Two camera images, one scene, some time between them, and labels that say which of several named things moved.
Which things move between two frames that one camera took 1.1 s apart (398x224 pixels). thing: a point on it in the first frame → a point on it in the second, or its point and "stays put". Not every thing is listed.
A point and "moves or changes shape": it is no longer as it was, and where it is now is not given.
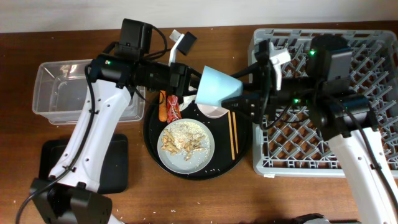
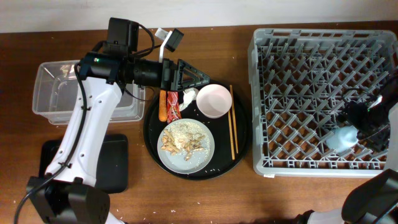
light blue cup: (216, 86) moves or changes shape
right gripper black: (265, 98) → (351, 115)
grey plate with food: (186, 145) stays put
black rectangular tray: (114, 175) stays put
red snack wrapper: (173, 113) stays put
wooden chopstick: (233, 152) stays put
